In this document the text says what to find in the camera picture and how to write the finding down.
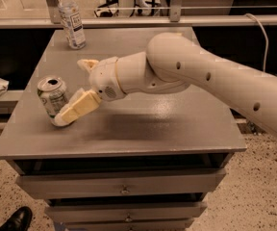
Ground grey drawer cabinet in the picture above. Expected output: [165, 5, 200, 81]
[0, 26, 247, 231]

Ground grey drawer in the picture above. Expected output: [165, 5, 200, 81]
[45, 202, 207, 223]
[55, 219, 193, 231]
[16, 168, 226, 199]

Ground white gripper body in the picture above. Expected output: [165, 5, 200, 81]
[88, 57, 126, 101]

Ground bottom grey drawer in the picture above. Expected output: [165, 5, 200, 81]
[55, 219, 193, 231]

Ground white cable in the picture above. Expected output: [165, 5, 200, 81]
[244, 13, 270, 74]

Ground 7up soda can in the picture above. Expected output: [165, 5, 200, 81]
[37, 75, 68, 127]

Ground middle grey drawer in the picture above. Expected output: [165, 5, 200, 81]
[45, 202, 207, 223]

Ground top grey drawer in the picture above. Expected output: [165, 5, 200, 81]
[16, 168, 226, 199]

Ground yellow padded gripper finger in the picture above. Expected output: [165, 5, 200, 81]
[54, 89, 101, 127]
[77, 59, 98, 73]

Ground clear plastic water bottle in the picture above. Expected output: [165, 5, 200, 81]
[58, 0, 86, 49]

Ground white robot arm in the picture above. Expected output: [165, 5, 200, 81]
[54, 33, 277, 137]

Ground black leather shoe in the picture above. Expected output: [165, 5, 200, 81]
[0, 206, 33, 231]

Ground metal window rail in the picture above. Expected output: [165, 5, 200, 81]
[0, 14, 277, 29]

